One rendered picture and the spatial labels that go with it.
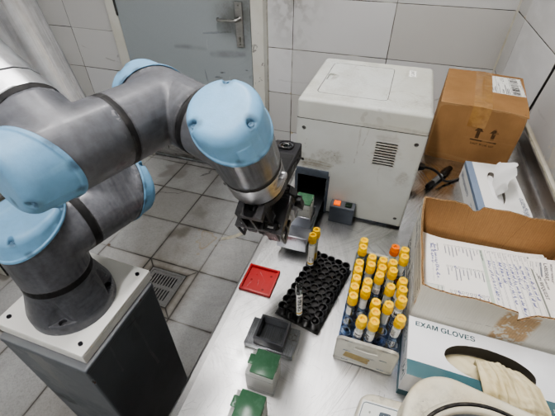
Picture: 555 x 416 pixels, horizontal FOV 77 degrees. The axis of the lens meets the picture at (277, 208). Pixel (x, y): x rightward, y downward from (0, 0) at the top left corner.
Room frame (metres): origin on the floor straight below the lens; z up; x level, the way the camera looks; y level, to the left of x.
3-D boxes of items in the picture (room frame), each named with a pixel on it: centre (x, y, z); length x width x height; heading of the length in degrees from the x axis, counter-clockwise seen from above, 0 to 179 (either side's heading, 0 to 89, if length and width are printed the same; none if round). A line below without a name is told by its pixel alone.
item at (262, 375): (0.25, 0.02, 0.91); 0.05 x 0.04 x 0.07; 71
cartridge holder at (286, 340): (0.33, 0.01, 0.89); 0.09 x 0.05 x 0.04; 71
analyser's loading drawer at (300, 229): (0.63, -0.06, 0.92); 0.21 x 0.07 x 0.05; 161
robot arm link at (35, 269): (0.40, 0.38, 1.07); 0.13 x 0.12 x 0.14; 146
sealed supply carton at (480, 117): (1.06, -0.64, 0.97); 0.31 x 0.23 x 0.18; 155
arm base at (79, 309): (0.40, 0.39, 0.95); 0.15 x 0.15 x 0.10
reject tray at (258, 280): (0.46, 0.04, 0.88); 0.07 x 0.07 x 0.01; 71
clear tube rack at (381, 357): (0.38, -0.18, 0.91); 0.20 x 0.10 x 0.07; 161
